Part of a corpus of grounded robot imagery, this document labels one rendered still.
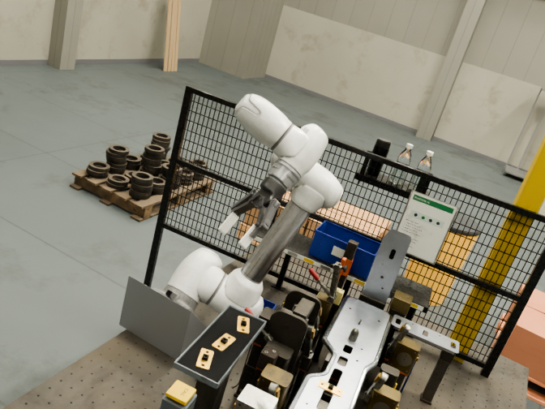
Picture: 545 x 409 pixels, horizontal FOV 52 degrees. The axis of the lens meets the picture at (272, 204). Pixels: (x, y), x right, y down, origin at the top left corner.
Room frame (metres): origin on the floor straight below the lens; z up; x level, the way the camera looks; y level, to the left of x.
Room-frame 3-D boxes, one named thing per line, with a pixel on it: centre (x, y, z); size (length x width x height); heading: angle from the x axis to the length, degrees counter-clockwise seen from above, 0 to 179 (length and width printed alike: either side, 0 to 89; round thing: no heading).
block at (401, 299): (2.23, -0.67, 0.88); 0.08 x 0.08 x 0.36; 75
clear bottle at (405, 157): (2.64, -0.54, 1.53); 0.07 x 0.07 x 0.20
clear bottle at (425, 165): (2.62, -0.64, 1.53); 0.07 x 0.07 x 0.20
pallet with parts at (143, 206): (4.93, 1.20, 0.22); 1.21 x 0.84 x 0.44; 157
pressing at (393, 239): (2.25, -0.56, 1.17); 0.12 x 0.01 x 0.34; 75
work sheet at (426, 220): (2.50, -0.71, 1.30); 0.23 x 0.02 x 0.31; 75
